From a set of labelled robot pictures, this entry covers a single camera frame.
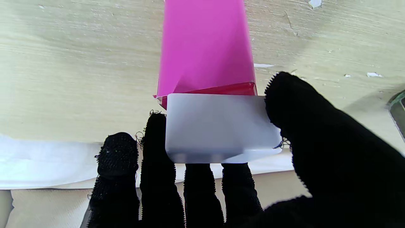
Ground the pink coffee jar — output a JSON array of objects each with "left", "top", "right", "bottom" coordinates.
[{"left": 153, "top": 0, "right": 257, "bottom": 110}]

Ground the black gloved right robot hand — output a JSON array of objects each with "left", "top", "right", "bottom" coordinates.
[{"left": 87, "top": 72, "right": 405, "bottom": 228}]

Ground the glass jar of coffee beans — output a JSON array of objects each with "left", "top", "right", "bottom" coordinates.
[{"left": 388, "top": 90, "right": 405, "bottom": 141}]

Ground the white square jar cap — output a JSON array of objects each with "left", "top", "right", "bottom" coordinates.
[{"left": 165, "top": 93, "right": 283, "bottom": 164}]

